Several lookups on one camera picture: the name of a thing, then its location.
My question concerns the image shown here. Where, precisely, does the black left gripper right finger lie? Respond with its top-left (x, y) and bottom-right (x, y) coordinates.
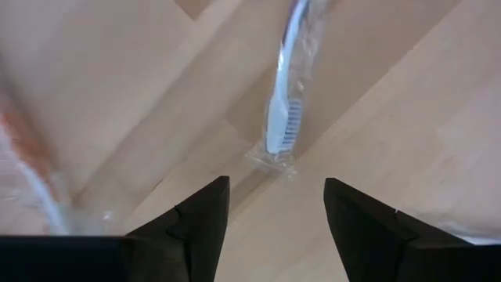
top-left (323, 178), bottom-right (474, 282)

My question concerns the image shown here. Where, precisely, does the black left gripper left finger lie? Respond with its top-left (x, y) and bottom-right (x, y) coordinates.
top-left (124, 175), bottom-right (231, 282)

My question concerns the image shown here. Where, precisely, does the blue white toothbrush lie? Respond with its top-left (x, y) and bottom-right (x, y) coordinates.
top-left (244, 0), bottom-right (336, 181)

